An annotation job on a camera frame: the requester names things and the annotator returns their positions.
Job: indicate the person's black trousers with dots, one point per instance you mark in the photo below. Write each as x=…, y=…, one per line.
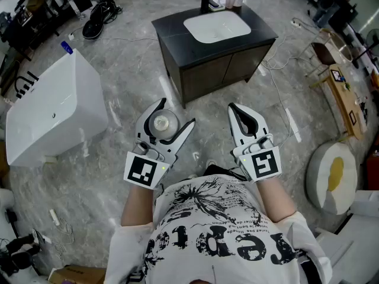
x=220, y=170

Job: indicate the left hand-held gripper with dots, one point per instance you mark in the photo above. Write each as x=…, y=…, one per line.
x=148, y=170

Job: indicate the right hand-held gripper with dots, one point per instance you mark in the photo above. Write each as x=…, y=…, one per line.
x=262, y=161

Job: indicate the person's shoe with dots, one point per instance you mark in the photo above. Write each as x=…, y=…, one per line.
x=210, y=163

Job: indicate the white bathtub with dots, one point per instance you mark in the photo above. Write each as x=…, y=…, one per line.
x=53, y=114

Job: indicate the small white power strip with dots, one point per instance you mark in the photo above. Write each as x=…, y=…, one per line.
x=54, y=216

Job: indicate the round white side table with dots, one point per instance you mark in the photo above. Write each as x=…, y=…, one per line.
x=337, y=44

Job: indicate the white soap dish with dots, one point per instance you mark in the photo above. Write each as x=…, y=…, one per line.
x=217, y=7

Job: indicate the person's left forearm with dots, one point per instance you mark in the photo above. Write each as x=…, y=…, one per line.
x=137, y=206

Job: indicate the black sink countertop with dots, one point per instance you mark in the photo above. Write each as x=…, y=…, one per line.
x=171, y=40

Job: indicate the standing fan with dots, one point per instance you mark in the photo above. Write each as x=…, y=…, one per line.
x=373, y=41

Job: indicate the wooden coffee table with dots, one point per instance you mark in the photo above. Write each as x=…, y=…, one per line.
x=343, y=102

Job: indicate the black bathtub faucet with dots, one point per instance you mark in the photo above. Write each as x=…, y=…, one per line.
x=25, y=84

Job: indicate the small clear glass bottle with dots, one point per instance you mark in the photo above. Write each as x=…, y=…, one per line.
x=163, y=124

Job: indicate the cardboard box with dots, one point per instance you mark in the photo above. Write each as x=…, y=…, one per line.
x=78, y=274

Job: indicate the long white power strip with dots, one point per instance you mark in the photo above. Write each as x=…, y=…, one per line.
x=293, y=126

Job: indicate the pink translucent cup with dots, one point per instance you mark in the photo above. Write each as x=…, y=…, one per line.
x=230, y=2

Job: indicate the person's right forearm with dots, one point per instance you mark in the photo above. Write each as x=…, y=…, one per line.
x=275, y=200

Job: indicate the person's white printed shirt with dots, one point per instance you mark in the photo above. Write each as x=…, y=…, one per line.
x=213, y=241

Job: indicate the white round pouf yellow spot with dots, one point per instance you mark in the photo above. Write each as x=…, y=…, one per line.
x=331, y=176

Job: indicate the blue cylindrical tube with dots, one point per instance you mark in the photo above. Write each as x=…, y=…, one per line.
x=67, y=47

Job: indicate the brown chair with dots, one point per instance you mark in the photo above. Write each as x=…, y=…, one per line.
x=324, y=53

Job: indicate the white sink basin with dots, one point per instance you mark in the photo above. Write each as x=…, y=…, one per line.
x=217, y=27

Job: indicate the dark wooden vanity cabinet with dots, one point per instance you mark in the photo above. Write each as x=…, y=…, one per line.
x=207, y=75

